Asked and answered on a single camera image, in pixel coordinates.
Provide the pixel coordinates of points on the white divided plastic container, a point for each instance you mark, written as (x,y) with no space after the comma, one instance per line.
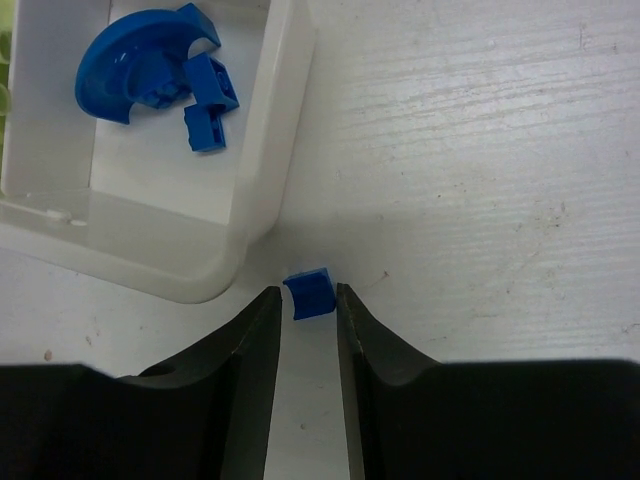
(133,204)

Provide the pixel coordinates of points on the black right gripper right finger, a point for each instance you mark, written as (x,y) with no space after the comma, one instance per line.
(408,416)

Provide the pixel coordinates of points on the blue arch lego piece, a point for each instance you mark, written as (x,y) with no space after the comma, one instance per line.
(139,59)

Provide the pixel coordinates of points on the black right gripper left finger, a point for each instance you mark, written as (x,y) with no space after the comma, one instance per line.
(203,413)

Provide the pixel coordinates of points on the small blue lego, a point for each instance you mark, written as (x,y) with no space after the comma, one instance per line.
(312,293)
(205,130)
(210,83)

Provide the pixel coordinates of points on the green lego brick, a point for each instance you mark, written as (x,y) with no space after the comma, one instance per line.
(7,15)

